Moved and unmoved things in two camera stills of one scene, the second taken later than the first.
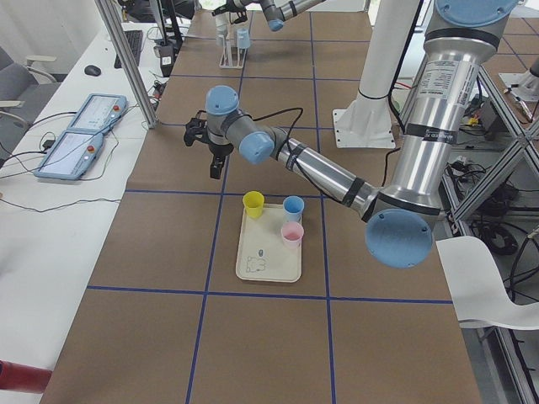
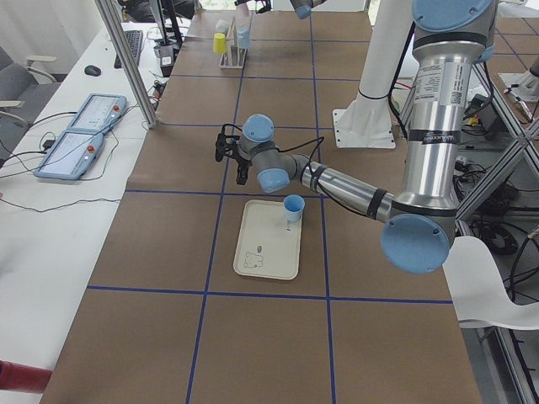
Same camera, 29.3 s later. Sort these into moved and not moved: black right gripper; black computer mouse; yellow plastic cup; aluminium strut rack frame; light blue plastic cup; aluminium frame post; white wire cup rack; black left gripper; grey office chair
Moved: yellow plastic cup; black left gripper; black right gripper
Not moved: aluminium frame post; white wire cup rack; black computer mouse; grey office chair; aluminium strut rack frame; light blue plastic cup
